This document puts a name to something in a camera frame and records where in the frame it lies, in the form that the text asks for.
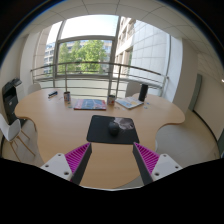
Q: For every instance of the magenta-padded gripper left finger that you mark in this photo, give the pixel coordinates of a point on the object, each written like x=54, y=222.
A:
x=60, y=165

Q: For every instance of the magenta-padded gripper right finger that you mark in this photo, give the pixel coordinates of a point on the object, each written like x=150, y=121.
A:
x=163, y=165

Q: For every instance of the black computer mouse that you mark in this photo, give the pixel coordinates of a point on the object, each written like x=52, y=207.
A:
x=113, y=128

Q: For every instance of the black printed mouse pad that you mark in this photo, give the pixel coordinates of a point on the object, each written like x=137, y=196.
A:
x=98, y=131

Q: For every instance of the white chair with wooden legs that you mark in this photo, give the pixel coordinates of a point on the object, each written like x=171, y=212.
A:
x=8, y=128

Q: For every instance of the red and dark magazine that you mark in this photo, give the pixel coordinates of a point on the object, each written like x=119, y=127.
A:
x=90, y=104

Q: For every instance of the white mug with red print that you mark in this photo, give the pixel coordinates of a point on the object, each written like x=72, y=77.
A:
x=67, y=96

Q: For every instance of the light illustrated open booklet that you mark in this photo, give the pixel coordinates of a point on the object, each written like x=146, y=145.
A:
x=129, y=102

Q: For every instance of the black cylinder speaker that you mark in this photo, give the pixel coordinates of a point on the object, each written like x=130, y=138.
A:
x=143, y=92

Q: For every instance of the black and grey printer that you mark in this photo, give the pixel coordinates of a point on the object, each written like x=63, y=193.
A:
x=10, y=100

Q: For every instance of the grey metal railing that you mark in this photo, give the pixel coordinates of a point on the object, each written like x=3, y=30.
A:
x=66, y=78

